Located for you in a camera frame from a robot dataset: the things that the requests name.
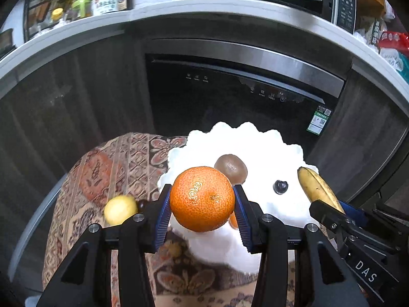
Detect white plastic bags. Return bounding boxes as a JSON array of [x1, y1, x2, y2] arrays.
[[353, 29, 400, 68]]

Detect brown kiwi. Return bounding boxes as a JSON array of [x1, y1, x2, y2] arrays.
[[214, 154, 248, 186]]

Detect grey metal strip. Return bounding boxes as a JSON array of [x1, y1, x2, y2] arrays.
[[7, 177, 66, 283]]

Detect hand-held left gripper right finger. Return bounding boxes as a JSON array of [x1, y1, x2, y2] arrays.
[[233, 184, 368, 307]]

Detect dark wood kitchen cabinet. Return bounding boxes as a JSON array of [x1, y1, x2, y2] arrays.
[[0, 29, 154, 282], [307, 65, 407, 200]]

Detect yellow lemon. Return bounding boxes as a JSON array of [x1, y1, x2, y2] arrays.
[[104, 196, 139, 226]]

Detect green label sticker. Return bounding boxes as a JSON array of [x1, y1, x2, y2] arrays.
[[307, 105, 332, 133]]

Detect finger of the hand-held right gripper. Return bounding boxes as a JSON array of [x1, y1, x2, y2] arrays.
[[309, 199, 355, 235], [338, 200, 409, 250]]

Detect spotted yellow banana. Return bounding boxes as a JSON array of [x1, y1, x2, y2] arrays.
[[297, 166, 346, 215]]

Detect black built-in dishwasher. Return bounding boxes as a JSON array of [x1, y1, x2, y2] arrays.
[[145, 38, 347, 167]]

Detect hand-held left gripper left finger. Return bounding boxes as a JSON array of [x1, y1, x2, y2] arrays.
[[37, 184, 173, 307]]

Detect yellow oil bottle green handle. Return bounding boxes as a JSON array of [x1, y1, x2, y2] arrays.
[[72, 0, 93, 20]]

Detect teal plastic bag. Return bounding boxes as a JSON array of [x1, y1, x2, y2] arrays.
[[396, 54, 409, 80]]

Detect paisley patterned tablecloth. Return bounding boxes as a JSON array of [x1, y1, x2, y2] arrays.
[[41, 133, 320, 307]]

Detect white scalloped bowl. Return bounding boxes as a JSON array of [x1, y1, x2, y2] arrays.
[[158, 122, 320, 274]]

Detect red plastic bag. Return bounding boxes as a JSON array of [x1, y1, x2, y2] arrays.
[[379, 32, 409, 56]]

